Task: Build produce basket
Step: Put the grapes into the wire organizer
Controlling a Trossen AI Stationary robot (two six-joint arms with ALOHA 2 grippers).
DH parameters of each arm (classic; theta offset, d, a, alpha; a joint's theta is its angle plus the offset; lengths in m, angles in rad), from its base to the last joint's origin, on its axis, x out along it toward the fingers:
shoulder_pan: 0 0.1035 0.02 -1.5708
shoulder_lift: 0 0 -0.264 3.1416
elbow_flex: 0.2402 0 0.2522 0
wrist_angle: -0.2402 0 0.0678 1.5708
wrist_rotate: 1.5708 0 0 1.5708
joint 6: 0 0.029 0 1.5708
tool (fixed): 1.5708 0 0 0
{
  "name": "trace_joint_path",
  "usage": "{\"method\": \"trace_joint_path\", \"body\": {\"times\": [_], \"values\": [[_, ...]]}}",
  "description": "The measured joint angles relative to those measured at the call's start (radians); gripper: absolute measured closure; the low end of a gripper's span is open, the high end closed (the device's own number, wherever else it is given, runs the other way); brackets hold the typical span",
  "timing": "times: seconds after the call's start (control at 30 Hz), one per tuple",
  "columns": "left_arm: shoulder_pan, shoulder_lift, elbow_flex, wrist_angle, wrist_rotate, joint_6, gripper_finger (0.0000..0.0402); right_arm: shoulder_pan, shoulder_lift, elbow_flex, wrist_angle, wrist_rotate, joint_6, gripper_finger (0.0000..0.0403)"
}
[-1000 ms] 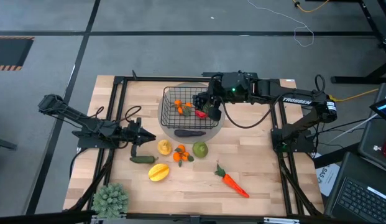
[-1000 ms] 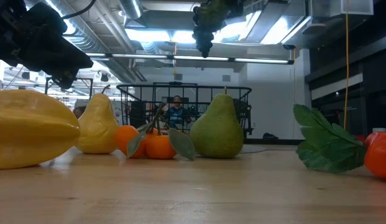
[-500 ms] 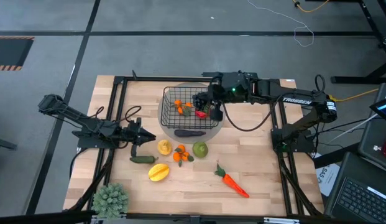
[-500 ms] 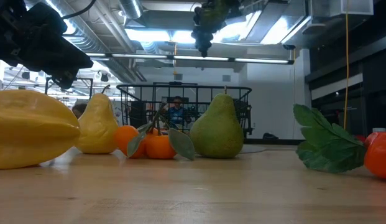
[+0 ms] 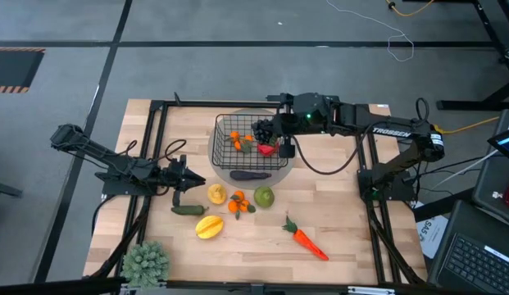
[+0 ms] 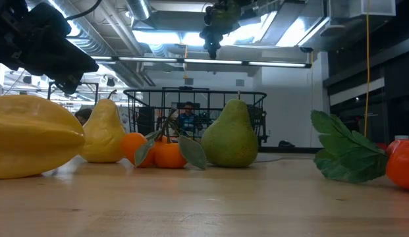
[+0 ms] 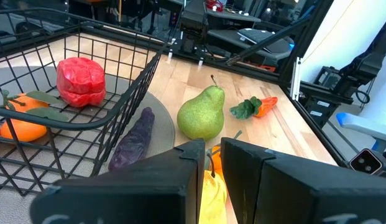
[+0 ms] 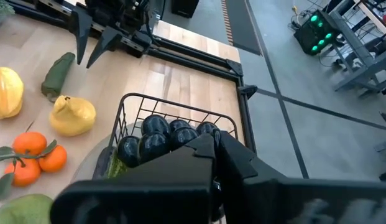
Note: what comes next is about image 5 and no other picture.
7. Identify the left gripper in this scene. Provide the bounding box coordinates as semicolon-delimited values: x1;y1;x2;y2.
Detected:
157;154;207;193

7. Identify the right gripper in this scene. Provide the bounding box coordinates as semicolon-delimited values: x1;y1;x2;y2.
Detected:
272;93;335;137

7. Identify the black grape bunch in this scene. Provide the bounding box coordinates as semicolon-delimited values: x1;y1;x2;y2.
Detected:
252;118;277;145

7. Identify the tangerine cluster with leaves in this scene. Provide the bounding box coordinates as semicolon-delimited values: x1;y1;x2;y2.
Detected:
226;129;256;155
227;189;257;221

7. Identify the yellow starfruit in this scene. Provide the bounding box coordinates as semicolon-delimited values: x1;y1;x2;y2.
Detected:
194;215;225;241

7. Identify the red bell pepper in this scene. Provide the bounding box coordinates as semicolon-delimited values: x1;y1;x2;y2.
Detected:
257;137;281;158

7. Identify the dark purple eggplant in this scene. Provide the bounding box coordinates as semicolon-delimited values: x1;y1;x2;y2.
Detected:
229;170;274;183

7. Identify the green pear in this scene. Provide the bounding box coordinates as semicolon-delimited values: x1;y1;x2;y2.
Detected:
253;185;276;209

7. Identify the orange carrot with green leaves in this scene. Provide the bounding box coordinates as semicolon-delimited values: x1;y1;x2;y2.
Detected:
281;216;330;262

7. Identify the grey round mat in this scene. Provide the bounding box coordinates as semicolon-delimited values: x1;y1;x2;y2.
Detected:
207;107;298;191

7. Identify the dark green cucumber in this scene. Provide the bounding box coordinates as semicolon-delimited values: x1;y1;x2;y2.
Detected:
170;204;210;217

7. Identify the green fuzzy plant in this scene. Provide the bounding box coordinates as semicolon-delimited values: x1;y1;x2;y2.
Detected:
120;240;171;289

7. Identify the white printed paper sheet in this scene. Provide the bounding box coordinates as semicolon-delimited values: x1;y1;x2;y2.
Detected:
415;200;450;260

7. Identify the dark grey closed laptop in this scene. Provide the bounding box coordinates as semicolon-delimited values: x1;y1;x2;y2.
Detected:
470;108;509;229

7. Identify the tablet with blue screen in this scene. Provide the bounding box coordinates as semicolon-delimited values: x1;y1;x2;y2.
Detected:
486;125;509;161

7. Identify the black mat with hazard stripes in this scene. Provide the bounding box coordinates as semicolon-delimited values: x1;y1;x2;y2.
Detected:
0;46;47;95

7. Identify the black laptop with keyboard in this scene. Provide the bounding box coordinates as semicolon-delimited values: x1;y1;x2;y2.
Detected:
426;199;509;295

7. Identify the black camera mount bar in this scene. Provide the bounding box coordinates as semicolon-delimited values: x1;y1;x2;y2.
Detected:
266;93;295;104

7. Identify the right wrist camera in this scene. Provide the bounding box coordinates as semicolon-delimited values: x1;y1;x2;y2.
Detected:
278;137;297;160

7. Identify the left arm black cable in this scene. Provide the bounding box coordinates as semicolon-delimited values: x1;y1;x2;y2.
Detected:
123;138;188;164

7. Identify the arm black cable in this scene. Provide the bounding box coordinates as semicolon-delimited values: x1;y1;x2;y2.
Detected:
123;138;188;164
292;120;376;176

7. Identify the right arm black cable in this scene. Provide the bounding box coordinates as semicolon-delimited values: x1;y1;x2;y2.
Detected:
292;120;376;176

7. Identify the black wire basket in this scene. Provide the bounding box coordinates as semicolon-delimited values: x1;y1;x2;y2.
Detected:
211;113;290;171

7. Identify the black aluminium table frame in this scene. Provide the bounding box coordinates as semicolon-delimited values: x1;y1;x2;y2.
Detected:
84;92;428;295

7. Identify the white floor cable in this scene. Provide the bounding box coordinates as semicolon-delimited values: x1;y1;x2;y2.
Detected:
325;0;416;63

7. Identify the yellow floor cable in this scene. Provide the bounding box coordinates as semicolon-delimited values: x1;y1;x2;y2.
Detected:
385;0;436;18

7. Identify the black power cable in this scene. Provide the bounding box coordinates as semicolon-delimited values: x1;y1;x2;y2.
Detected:
416;154;491;178

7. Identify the yellow extension cable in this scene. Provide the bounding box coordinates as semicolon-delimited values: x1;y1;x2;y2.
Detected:
432;116;502;136

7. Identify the black table leg frame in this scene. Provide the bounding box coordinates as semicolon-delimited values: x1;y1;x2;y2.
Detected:
436;0;509;112

